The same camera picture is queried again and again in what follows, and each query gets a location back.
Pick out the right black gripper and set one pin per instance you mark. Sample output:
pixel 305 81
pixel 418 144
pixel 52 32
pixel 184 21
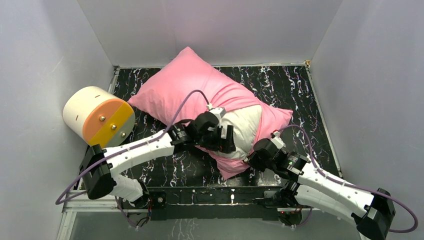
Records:
pixel 252 160

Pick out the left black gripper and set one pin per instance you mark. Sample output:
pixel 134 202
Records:
pixel 223 144

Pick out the white pillow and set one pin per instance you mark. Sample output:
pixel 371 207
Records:
pixel 245 122

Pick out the pink pillowcase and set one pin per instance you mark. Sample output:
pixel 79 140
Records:
pixel 182 89

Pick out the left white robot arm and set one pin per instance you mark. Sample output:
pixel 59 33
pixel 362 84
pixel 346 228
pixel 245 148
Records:
pixel 101 168

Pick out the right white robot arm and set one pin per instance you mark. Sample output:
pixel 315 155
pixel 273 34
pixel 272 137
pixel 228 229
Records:
pixel 372 213

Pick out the white orange yellow cylinder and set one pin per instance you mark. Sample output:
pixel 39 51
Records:
pixel 99 117

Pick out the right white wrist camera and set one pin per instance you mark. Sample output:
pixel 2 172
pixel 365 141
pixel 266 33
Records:
pixel 276 140

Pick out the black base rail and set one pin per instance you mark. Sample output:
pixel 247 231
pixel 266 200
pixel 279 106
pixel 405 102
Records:
pixel 245 202

